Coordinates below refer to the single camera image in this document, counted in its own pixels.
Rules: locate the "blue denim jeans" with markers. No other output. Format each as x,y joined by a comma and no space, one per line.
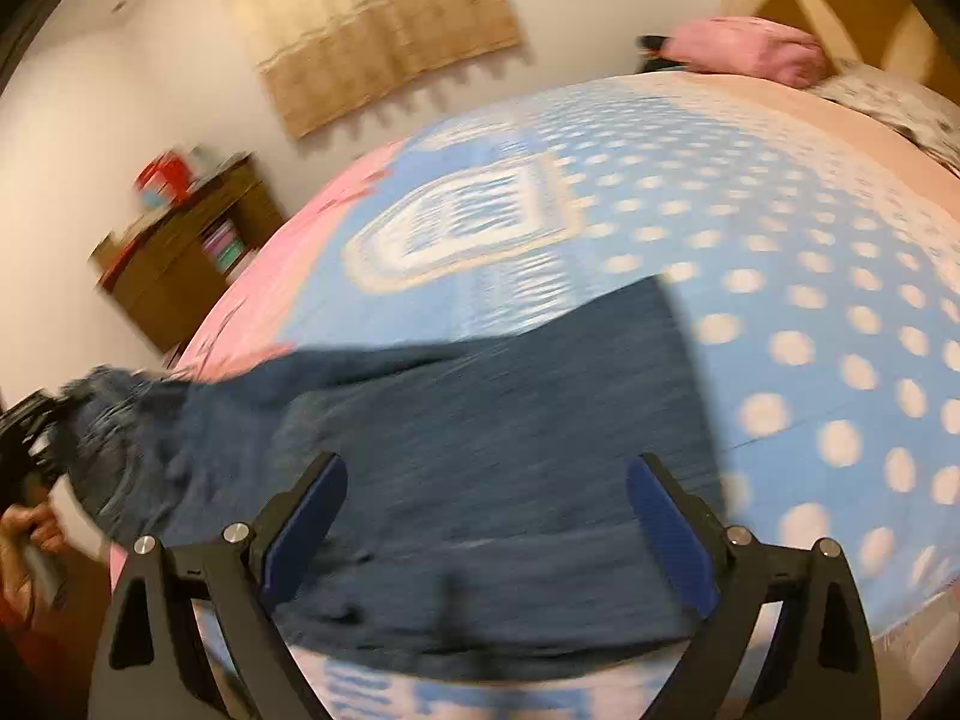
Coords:
465,465

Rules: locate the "red gift bag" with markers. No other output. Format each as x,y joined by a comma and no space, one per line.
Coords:
165,176

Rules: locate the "folded pink quilt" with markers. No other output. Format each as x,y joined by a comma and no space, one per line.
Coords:
750,49

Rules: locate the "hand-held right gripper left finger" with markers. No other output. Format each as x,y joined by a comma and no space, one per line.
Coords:
304,532

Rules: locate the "beige patterned curtain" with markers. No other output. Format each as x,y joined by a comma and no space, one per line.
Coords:
367,30

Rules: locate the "open cardboard box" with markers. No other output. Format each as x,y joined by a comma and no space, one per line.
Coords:
111,251

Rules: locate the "stack of books in desk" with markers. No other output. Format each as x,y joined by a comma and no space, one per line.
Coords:
223,247

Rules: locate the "bed with pink-blue bedspread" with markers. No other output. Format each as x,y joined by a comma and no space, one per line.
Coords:
750,255

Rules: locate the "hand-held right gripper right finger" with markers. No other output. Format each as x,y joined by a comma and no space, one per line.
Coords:
673,532

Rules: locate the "peach bed sheet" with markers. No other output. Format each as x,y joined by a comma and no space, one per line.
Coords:
847,150

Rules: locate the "person's left hand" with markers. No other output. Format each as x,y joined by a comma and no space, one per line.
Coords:
41,526

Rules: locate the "brown wooden desk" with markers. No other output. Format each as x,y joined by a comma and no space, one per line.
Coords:
172,277

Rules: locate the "dark clothes pile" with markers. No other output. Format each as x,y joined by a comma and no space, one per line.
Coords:
654,52

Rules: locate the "grey patterned pillow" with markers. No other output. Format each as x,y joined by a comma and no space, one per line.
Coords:
892,109

